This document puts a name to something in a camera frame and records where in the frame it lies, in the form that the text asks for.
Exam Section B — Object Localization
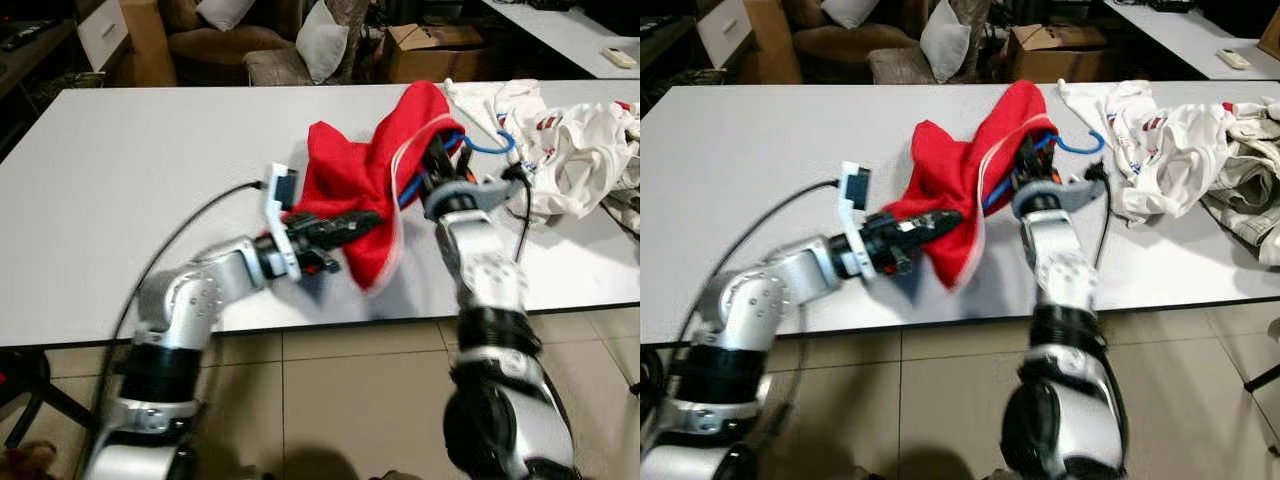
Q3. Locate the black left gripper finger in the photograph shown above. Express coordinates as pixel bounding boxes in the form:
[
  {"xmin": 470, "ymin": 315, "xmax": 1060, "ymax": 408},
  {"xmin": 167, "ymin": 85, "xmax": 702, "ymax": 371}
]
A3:
[
  {"xmin": 334, "ymin": 208, "xmax": 385, "ymax": 237},
  {"xmin": 899, "ymin": 209, "xmax": 968, "ymax": 240}
]

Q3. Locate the white printed shirt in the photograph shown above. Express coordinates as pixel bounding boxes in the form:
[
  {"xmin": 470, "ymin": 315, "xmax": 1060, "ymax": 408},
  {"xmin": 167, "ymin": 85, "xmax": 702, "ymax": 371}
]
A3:
[
  {"xmin": 1058, "ymin": 78, "xmax": 1236, "ymax": 226},
  {"xmin": 443, "ymin": 78, "xmax": 641, "ymax": 223}
]

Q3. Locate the white board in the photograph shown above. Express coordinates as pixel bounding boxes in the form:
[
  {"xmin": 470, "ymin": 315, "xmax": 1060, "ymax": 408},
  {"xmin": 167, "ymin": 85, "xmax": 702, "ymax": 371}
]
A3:
[
  {"xmin": 697, "ymin": 0, "xmax": 751, "ymax": 69},
  {"xmin": 78, "ymin": 0, "xmax": 129, "ymax": 71}
]

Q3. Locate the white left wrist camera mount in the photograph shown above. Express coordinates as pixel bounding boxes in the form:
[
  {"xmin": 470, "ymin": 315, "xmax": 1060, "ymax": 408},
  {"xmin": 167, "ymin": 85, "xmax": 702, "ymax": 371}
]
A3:
[
  {"xmin": 262, "ymin": 163, "xmax": 301, "ymax": 281},
  {"xmin": 836, "ymin": 160, "xmax": 873, "ymax": 281}
]

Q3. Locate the tall brown cardboard box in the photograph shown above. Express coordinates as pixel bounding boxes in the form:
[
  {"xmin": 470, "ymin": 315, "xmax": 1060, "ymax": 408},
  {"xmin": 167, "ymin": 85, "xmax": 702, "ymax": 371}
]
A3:
[
  {"xmin": 120, "ymin": 0, "xmax": 176, "ymax": 89},
  {"xmin": 742, "ymin": 0, "xmax": 791, "ymax": 86}
]

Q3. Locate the open cardboard box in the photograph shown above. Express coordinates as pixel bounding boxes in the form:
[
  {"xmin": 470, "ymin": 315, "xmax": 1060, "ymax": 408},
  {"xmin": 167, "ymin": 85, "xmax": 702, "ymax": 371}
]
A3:
[
  {"xmin": 385, "ymin": 22, "xmax": 491, "ymax": 83},
  {"xmin": 1005, "ymin": 22, "xmax": 1111, "ymax": 83}
]

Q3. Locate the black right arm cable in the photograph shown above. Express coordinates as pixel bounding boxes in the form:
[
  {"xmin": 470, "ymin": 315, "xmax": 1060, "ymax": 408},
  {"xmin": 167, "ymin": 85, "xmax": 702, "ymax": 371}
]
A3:
[
  {"xmin": 1093, "ymin": 165, "xmax": 1114, "ymax": 271},
  {"xmin": 505, "ymin": 165, "xmax": 533, "ymax": 266}
]

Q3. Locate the patterned grey armchair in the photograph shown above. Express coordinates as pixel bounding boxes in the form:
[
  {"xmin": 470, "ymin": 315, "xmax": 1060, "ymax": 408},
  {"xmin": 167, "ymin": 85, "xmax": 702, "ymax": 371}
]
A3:
[
  {"xmin": 245, "ymin": 0, "xmax": 371, "ymax": 86},
  {"xmin": 868, "ymin": 0, "xmax": 991, "ymax": 86}
]

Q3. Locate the white pillow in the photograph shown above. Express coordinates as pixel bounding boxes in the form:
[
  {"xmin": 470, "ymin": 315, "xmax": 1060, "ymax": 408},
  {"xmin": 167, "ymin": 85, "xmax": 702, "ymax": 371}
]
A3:
[
  {"xmin": 920, "ymin": 0, "xmax": 973, "ymax": 83},
  {"xmin": 820, "ymin": 0, "xmax": 881, "ymax": 29},
  {"xmin": 195, "ymin": 0, "xmax": 256, "ymax": 31},
  {"xmin": 295, "ymin": 0, "xmax": 351, "ymax": 83}
]

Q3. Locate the off-white crumpled garment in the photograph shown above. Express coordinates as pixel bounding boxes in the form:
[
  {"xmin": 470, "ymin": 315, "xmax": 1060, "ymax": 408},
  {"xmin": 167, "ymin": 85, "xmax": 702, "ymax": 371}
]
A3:
[
  {"xmin": 598, "ymin": 95, "xmax": 641, "ymax": 241},
  {"xmin": 1200, "ymin": 95, "xmax": 1280, "ymax": 253}
]

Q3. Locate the red garment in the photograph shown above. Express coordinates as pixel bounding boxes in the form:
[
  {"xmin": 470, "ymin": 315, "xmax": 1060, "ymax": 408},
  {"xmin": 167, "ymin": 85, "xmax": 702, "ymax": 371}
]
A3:
[
  {"xmin": 880, "ymin": 80, "xmax": 1061, "ymax": 293},
  {"xmin": 285, "ymin": 80, "xmax": 466, "ymax": 296}
]

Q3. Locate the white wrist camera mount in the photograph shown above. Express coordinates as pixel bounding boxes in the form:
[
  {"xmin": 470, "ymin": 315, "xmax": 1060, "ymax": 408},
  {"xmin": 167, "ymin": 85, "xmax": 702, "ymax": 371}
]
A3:
[
  {"xmin": 425, "ymin": 170, "xmax": 528, "ymax": 216},
  {"xmin": 836, "ymin": 160, "xmax": 873, "ymax": 281},
  {"xmin": 1015, "ymin": 168, "xmax": 1107, "ymax": 216},
  {"xmin": 262, "ymin": 163, "xmax": 301, "ymax": 281}
]

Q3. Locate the brown sofa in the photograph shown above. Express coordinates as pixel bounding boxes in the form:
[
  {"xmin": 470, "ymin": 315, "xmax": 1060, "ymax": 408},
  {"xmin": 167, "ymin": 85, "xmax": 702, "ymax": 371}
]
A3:
[
  {"xmin": 160, "ymin": 0, "xmax": 301, "ymax": 66},
  {"xmin": 790, "ymin": 0, "xmax": 926, "ymax": 66}
]

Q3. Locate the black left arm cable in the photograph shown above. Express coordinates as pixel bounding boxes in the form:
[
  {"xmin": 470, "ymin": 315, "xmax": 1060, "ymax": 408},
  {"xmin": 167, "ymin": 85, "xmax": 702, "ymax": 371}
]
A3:
[
  {"xmin": 655, "ymin": 180, "xmax": 841, "ymax": 401},
  {"xmin": 90, "ymin": 180, "xmax": 266, "ymax": 451}
]

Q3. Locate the dark wooden side table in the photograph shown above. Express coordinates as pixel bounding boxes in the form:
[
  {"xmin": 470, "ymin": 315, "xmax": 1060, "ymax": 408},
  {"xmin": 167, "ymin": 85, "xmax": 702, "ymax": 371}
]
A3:
[
  {"xmin": 640, "ymin": 15, "xmax": 698, "ymax": 96},
  {"xmin": 0, "ymin": 18, "xmax": 76, "ymax": 101}
]

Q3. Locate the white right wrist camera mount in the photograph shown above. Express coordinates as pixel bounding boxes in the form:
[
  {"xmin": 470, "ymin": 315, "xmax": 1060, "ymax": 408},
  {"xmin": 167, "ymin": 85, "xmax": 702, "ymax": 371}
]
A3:
[
  {"xmin": 1015, "ymin": 168, "xmax": 1107, "ymax": 216},
  {"xmin": 425, "ymin": 170, "xmax": 528, "ymax": 216}
]

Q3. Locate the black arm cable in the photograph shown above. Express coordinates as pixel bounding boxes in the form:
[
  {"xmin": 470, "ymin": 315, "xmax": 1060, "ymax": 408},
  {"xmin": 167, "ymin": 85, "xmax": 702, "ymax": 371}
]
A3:
[
  {"xmin": 90, "ymin": 180, "xmax": 266, "ymax": 451},
  {"xmin": 1093, "ymin": 165, "xmax": 1114, "ymax": 271},
  {"xmin": 655, "ymin": 180, "xmax": 841, "ymax": 401},
  {"xmin": 505, "ymin": 165, "xmax": 533, "ymax": 266}
]

